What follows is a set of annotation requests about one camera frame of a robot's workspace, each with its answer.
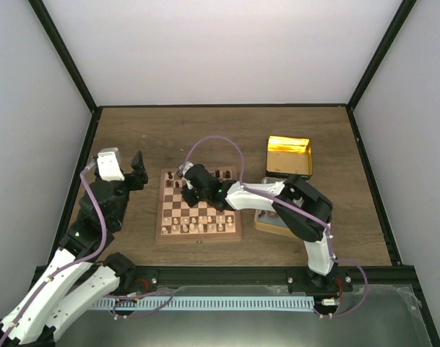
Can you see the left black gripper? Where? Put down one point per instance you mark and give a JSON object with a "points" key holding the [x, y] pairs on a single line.
{"points": [[140, 178]]}

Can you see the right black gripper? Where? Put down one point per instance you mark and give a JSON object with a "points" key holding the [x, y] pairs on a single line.
{"points": [[189, 199]]}

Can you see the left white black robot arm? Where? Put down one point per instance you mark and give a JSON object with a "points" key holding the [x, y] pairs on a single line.
{"points": [[72, 282]]}

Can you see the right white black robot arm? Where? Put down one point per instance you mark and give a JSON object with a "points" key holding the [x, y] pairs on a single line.
{"points": [[305, 211]]}

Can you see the row of white chess pieces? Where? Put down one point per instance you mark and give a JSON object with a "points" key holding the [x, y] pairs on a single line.
{"points": [[204, 224]]}

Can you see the wooden chess board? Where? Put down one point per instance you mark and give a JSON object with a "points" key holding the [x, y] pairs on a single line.
{"points": [[171, 204]]}

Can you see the gold tin box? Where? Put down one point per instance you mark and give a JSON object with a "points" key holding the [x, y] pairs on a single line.
{"points": [[273, 225]]}

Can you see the gold tin lid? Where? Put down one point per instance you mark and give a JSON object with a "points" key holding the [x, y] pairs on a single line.
{"points": [[289, 155]]}

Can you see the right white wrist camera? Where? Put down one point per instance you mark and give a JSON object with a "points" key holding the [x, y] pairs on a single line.
{"points": [[184, 168]]}

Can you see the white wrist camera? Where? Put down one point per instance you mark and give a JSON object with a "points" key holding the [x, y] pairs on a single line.
{"points": [[184, 168], [109, 164]]}

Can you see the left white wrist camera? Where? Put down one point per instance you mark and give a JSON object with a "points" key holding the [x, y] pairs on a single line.
{"points": [[109, 164]]}

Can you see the black enclosure frame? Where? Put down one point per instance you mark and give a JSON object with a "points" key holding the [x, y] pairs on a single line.
{"points": [[399, 19]]}

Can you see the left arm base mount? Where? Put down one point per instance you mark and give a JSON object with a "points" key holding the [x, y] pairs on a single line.
{"points": [[142, 280]]}

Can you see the light blue slotted cable duct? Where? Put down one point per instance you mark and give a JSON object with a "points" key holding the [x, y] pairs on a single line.
{"points": [[211, 303]]}

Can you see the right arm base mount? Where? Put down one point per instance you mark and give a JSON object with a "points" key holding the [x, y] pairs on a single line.
{"points": [[302, 279]]}

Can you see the black aluminium front rail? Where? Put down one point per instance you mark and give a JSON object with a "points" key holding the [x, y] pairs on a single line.
{"points": [[178, 276]]}

